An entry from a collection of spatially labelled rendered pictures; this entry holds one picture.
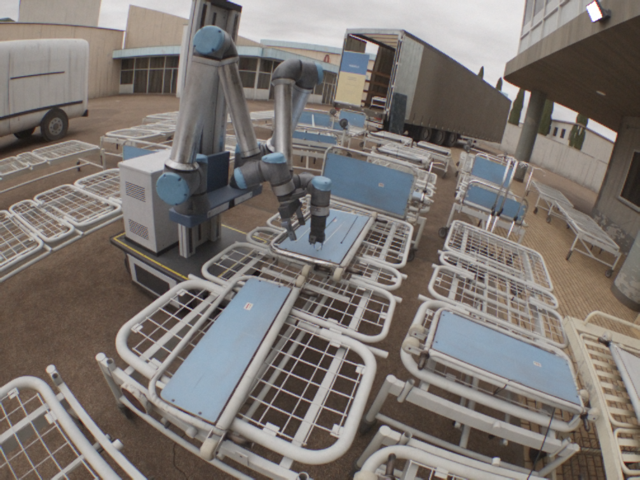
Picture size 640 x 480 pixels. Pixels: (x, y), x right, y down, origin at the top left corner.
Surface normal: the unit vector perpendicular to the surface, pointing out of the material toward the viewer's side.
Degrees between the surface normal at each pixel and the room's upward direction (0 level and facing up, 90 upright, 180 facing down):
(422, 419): 0
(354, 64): 89
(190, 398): 1
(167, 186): 95
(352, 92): 91
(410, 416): 0
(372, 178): 90
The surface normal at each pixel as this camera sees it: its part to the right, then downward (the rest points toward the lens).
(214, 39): 0.05, 0.35
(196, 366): 0.14, -0.88
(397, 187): -0.35, 0.39
